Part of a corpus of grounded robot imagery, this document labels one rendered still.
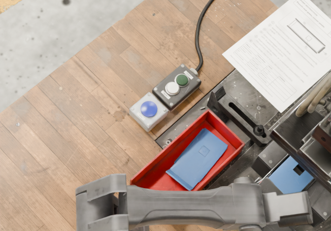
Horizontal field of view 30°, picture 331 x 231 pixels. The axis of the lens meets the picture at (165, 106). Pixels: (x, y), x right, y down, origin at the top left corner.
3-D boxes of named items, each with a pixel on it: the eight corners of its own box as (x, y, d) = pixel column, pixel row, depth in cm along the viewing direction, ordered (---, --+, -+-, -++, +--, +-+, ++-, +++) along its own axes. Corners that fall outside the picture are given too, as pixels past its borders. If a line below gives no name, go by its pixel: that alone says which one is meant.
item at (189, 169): (164, 175, 143) (165, 171, 140) (204, 128, 148) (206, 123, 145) (188, 194, 142) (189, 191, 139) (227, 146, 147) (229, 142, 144)
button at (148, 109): (136, 111, 147) (137, 107, 145) (148, 100, 148) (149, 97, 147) (148, 122, 146) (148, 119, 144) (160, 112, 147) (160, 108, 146)
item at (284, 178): (255, 190, 135) (258, 187, 132) (300, 145, 140) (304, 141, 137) (279, 214, 133) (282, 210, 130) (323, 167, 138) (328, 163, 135)
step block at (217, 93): (206, 105, 151) (211, 90, 143) (214, 98, 152) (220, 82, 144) (225, 123, 149) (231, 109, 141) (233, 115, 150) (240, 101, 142)
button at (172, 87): (163, 90, 150) (164, 87, 148) (172, 83, 151) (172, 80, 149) (172, 98, 149) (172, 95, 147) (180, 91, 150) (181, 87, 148)
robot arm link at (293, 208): (307, 184, 112) (299, 167, 101) (314, 232, 109) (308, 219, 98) (244, 193, 115) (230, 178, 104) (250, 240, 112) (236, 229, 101)
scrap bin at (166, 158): (129, 186, 142) (130, 179, 136) (205, 117, 150) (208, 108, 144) (166, 224, 139) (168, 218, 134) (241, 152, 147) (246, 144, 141)
